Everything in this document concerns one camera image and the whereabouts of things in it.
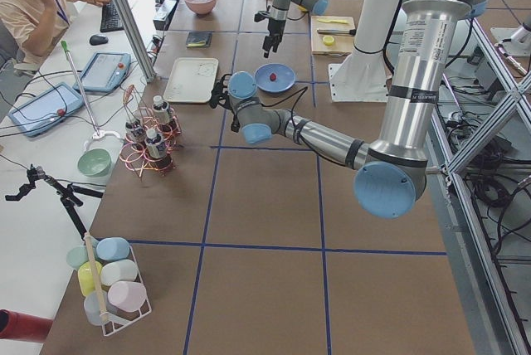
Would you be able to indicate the pink cup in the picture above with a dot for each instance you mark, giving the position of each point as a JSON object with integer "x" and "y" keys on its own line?
{"x": 127, "y": 295}

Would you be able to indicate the grey folded cloth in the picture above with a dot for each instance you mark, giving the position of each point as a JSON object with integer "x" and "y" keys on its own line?
{"x": 199, "y": 39}

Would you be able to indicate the lemon half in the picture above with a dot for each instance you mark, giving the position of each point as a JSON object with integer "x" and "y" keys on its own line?
{"x": 328, "y": 40}

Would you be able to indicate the yellow cup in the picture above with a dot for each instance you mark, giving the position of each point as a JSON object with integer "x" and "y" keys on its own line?
{"x": 85, "y": 279}

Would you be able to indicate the black keyboard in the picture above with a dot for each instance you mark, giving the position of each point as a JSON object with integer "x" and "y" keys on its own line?
{"x": 110, "y": 19}

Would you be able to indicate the aluminium frame post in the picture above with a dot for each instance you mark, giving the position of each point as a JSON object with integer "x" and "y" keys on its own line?
{"x": 135, "y": 40}

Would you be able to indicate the pastel blue cup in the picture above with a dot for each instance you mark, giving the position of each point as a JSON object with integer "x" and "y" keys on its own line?
{"x": 112, "y": 249}

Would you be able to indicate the white wire cup rack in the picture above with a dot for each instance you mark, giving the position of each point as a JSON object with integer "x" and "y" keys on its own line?
{"x": 98, "y": 310}

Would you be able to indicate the yellow plastic knife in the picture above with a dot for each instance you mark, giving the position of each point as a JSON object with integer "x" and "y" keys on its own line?
{"x": 334, "y": 21}

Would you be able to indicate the cream bear tray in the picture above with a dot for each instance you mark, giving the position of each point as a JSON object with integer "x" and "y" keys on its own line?
{"x": 191, "y": 80}

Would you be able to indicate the white cup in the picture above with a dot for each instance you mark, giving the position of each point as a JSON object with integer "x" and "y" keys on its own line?
{"x": 120, "y": 270}

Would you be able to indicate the blue round plate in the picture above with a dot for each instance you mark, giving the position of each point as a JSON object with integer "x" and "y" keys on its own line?
{"x": 286, "y": 78}

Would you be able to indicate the black computer mouse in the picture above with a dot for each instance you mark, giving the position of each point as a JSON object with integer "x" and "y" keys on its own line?
{"x": 98, "y": 39}

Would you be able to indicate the seated person beige shirt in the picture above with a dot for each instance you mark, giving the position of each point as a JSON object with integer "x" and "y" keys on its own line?
{"x": 37, "y": 25}

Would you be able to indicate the steel knife handle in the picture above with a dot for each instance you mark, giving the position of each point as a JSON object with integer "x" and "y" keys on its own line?
{"x": 337, "y": 32}

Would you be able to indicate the copper wire bottle rack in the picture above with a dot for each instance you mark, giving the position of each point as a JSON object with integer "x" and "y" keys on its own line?
{"x": 135, "y": 157}

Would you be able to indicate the dark tea bottle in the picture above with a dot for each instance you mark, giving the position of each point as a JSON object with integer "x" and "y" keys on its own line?
{"x": 157, "y": 148}
{"x": 135, "y": 129}
{"x": 161, "y": 113}

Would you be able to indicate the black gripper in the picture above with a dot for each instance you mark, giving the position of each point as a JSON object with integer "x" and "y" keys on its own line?
{"x": 218, "y": 95}
{"x": 274, "y": 30}

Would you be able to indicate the green bowl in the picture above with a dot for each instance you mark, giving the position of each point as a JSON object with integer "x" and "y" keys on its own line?
{"x": 95, "y": 163}

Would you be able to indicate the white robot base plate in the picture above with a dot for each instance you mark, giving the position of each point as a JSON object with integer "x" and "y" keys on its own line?
{"x": 359, "y": 78}

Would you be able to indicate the wooden cutting board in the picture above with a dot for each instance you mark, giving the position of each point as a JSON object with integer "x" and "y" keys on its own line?
{"x": 343, "y": 44}

